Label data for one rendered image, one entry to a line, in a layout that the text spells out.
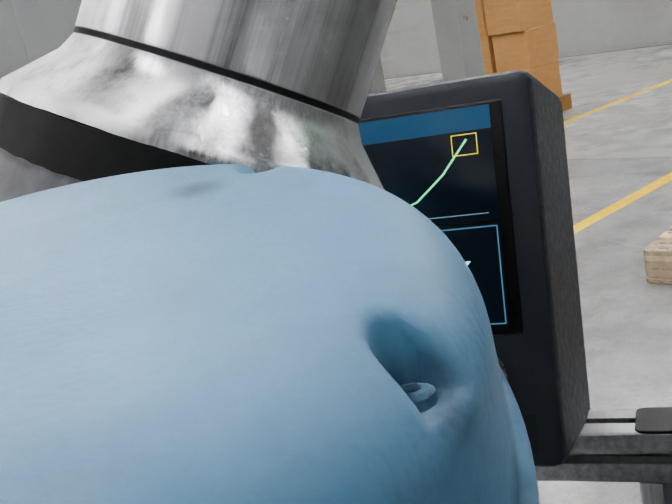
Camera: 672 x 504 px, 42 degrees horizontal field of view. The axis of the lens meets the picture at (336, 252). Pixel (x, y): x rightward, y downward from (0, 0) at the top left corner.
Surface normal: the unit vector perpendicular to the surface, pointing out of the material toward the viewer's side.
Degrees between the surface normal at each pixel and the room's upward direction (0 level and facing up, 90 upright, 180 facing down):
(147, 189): 8
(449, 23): 90
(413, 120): 75
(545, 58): 90
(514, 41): 90
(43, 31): 90
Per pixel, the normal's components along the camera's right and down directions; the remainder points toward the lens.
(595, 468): -0.34, 0.30
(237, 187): -0.16, -0.91
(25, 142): -0.61, -0.10
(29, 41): 0.69, 0.05
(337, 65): 0.73, 0.30
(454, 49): -0.70, 0.31
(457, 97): -0.38, 0.04
